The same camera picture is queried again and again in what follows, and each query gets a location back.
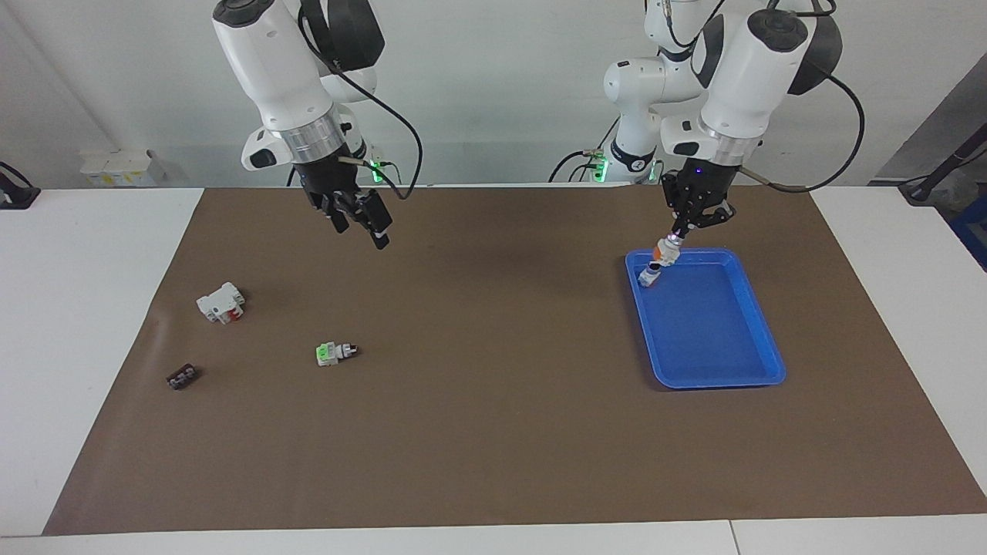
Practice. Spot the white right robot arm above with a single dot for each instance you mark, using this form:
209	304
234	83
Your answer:
270	69

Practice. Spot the white circuit breaker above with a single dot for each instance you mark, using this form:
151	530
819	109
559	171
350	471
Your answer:
218	304

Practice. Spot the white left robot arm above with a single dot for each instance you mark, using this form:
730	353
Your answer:
740	77

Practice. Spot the black table clamp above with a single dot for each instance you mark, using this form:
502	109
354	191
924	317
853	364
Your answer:
19	196

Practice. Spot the blue crate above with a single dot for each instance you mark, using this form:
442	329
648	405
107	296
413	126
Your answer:
973	231

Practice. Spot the selector switch with light-green base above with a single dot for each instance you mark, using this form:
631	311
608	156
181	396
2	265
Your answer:
331	354

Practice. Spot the selector switch with orange base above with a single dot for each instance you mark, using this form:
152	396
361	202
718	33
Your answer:
668	250

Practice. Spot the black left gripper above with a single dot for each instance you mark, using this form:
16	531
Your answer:
702	181

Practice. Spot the white cardboard box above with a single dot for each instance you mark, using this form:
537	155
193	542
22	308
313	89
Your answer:
116	166

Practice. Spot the blue plastic tray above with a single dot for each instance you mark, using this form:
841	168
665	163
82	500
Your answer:
709	331

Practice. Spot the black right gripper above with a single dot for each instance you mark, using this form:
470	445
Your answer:
328	185

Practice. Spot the black stand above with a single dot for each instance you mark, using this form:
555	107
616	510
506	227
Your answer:
937	173

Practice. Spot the brown table mat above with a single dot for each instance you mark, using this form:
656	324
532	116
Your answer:
493	432

